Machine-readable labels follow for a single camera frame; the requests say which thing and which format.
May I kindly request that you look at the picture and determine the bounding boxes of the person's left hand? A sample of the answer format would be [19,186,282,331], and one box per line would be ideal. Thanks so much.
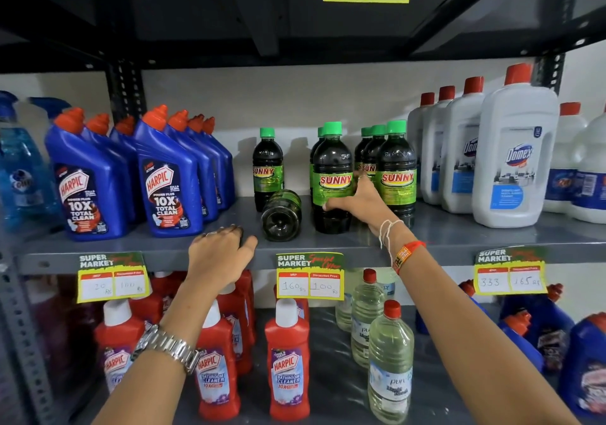
[184,224,259,293]

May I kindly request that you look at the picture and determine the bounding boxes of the person's right hand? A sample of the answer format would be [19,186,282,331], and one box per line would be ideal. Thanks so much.
[323,173,413,240]

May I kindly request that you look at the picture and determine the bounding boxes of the black green-capped bottle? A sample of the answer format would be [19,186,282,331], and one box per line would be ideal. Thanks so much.
[376,120,418,229]
[261,189,303,243]
[311,121,355,235]

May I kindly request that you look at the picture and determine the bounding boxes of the grey metal shelf rack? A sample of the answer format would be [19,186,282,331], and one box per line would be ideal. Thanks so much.
[0,0,606,425]

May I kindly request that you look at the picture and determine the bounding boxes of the row of black bottles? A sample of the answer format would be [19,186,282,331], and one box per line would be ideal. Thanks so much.
[252,126,390,212]

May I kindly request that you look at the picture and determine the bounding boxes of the person's right forearm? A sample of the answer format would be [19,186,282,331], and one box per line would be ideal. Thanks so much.
[381,223,581,425]

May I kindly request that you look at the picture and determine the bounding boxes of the person's left forearm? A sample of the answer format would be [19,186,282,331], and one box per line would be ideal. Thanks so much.
[92,280,223,425]

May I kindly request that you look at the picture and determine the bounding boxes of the white jug bottle red cap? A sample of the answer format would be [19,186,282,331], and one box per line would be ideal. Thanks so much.
[407,92,436,174]
[441,76,486,215]
[472,63,561,229]
[420,85,456,205]

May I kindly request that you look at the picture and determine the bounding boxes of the blue spray bottle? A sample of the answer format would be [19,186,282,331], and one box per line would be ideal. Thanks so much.
[0,90,60,231]
[27,96,72,146]

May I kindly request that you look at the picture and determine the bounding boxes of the red wristband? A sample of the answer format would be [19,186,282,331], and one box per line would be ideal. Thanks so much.
[391,240,427,275]

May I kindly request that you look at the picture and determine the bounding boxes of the row of blue cleaner bottles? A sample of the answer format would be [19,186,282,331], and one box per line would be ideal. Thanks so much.
[45,104,237,243]
[415,279,606,421]

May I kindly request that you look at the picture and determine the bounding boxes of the yellow green price tag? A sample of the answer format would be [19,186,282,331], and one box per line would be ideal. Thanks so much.
[76,251,152,304]
[473,246,549,296]
[276,251,345,301]

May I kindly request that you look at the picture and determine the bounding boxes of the silver metal wristwatch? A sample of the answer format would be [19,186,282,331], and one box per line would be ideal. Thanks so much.
[130,325,202,375]

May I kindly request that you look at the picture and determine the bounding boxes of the row of red cleaner bottles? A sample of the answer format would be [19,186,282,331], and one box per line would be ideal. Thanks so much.
[93,268,311,423]

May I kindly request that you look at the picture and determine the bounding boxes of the dark maroon bottles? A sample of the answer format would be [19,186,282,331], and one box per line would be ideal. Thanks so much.
[28,275,95,378]

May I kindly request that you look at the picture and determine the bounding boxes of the white thread bracelet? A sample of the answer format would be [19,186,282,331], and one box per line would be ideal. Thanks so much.
[377,219,405,265]

